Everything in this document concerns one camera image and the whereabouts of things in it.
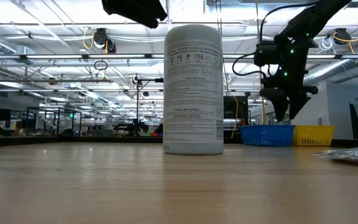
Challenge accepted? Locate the yellow plastic basket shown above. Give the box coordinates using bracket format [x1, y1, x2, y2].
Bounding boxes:
[292, 125, 336, 147]

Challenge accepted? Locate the yellow hanging cable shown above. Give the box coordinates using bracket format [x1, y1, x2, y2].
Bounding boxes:
[255, 0, 267, 126]

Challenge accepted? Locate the black pole stand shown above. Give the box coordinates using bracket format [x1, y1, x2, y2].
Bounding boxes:
[135, 77, 164, 125]

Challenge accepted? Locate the blue plastic basket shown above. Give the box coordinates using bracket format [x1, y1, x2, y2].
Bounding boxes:
[238, 124, 296, 147]

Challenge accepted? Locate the white plastic cup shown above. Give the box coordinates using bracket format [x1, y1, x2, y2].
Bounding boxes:
[162, 24, 225, 156]

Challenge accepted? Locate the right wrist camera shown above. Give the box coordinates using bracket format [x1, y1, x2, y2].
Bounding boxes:
[253, 40, 282, 67]

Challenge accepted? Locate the long ceiling light bar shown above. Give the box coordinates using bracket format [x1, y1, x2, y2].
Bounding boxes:
[0, 53, 358, 60]
[0, 88, 306, 93]

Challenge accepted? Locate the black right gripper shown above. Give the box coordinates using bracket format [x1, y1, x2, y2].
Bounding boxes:
[259, 39, 319, 123]

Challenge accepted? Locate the black upright panel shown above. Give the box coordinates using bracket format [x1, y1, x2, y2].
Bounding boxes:
[349, 102, 358, 140]

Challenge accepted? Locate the bagged black round pad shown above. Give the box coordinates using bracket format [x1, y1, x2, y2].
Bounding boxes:
[314, 145, 358, 169]

